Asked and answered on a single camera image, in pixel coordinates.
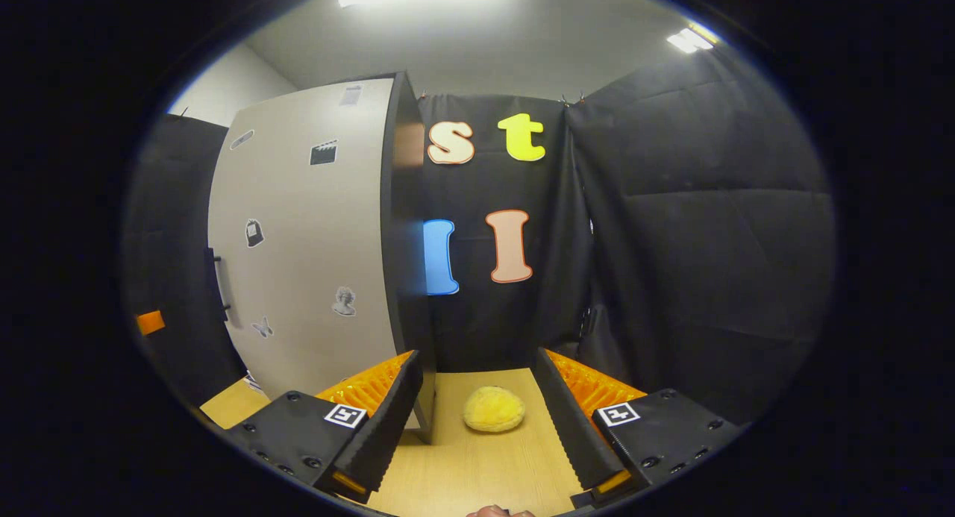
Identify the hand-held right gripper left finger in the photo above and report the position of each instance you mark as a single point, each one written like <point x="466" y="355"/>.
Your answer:
<point x="388" y="412"/>

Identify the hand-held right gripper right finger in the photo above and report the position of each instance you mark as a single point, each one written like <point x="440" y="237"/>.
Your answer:
<point x="571" y="420"/>

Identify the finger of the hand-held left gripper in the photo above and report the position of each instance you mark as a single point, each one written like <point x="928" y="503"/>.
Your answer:
<point x="151" y="323"/>

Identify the dark grey cabinet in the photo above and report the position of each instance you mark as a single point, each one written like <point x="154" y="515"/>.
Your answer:
<point x="408" y="315"/>

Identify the grey cabinet door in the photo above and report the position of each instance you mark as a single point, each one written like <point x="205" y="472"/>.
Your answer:
<point x="313" y="241"/>

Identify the yellow fluffy puff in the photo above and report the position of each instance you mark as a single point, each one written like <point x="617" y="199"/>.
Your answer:
<point x="494" y="410"/>

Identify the black backdrop cloth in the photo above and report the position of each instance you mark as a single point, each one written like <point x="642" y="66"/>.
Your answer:
<point x="709" y="278"/>

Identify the black binder clip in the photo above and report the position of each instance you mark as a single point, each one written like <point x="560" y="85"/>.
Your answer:
<point x="571" y="98"/>

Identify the small ceiling light panel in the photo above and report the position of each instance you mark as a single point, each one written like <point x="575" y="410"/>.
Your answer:
<point x="692" y="38"/>

